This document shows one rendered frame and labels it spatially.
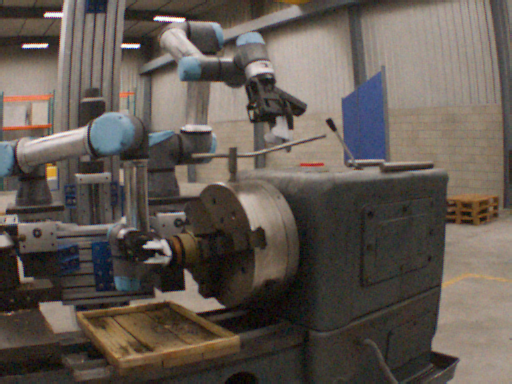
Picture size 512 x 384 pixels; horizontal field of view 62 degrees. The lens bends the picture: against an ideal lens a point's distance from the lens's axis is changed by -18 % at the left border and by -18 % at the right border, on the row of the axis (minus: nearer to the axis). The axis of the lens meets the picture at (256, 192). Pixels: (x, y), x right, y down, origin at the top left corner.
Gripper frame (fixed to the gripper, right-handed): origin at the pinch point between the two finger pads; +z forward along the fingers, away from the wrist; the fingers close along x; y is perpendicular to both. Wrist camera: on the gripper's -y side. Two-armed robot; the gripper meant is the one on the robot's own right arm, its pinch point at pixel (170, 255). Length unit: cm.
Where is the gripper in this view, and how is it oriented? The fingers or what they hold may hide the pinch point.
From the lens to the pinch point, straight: 116.1
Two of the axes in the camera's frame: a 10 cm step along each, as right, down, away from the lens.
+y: -8.3, 0.7, -5.5
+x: -0.2, -10.0, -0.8
